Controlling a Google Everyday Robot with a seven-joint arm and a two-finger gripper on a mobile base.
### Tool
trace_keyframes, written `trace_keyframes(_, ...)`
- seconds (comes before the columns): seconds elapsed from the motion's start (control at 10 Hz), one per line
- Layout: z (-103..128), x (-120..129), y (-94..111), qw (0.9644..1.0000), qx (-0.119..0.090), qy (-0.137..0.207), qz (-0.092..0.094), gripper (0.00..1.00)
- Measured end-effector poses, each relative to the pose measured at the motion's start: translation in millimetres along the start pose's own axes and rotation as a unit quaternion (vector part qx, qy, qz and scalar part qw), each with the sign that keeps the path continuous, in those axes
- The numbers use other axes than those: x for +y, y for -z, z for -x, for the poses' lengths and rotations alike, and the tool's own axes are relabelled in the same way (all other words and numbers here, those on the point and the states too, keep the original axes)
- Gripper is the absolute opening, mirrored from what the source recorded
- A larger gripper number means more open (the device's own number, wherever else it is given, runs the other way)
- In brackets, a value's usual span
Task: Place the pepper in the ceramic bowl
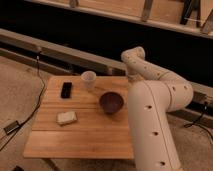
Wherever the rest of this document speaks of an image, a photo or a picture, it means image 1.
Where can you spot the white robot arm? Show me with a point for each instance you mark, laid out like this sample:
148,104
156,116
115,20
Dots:
153,92

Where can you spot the dark purple ceramic bowl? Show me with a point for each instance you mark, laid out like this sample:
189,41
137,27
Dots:
111,102

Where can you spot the clear plastic cup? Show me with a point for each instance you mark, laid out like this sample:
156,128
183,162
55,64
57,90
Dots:
88,78

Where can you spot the black smartphone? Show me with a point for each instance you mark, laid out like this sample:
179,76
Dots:
66,90

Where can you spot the wooden table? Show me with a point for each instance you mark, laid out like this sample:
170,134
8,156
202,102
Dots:
94,135

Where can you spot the white sponge block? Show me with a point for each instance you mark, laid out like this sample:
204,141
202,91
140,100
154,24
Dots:
66,118

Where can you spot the black power adapter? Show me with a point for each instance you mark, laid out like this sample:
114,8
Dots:
11,127

